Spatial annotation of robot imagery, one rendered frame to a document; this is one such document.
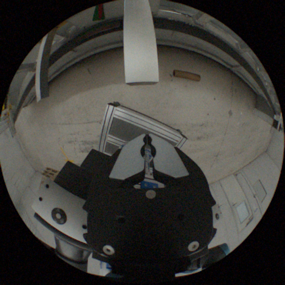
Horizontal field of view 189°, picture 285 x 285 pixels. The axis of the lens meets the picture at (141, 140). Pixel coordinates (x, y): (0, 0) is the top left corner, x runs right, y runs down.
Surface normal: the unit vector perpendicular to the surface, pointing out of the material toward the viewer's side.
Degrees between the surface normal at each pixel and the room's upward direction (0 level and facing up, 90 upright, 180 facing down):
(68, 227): 90
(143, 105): 0
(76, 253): 73
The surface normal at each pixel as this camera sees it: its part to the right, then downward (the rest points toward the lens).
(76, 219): 0.40, -0.78
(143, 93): -0.02, 0.52
